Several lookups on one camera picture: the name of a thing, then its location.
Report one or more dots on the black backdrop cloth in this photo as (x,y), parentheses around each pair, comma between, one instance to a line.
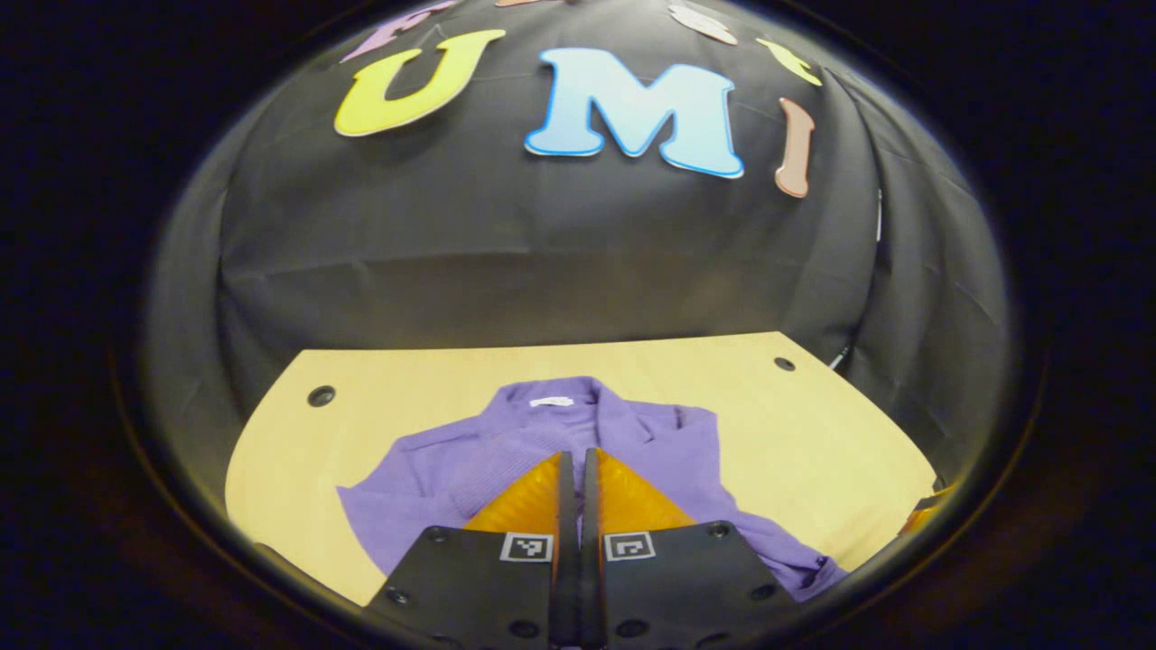
(542,244)

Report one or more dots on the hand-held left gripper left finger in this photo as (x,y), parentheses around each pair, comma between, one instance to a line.
(565,506)

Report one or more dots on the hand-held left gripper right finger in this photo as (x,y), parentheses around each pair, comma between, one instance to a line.
(590,506)

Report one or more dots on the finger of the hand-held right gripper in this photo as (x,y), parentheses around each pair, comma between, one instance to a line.
(926,510)

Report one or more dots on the purple cardigan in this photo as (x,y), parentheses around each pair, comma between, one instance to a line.
(506,442)

